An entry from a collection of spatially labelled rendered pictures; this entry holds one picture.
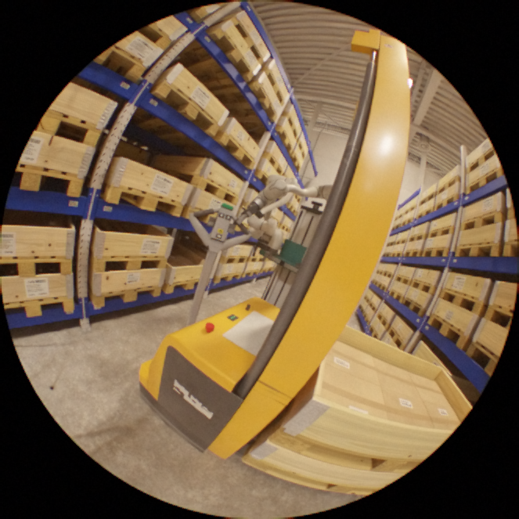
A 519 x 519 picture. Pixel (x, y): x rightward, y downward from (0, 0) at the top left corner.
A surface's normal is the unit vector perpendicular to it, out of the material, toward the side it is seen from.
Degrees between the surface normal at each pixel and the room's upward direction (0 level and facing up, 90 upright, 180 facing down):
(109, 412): 0
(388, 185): 90
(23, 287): 90
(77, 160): 90
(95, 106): 90
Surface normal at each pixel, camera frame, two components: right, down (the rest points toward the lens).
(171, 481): 0.37, -0.91
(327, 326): -0.39, 0.01
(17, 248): 0.84, 0.40
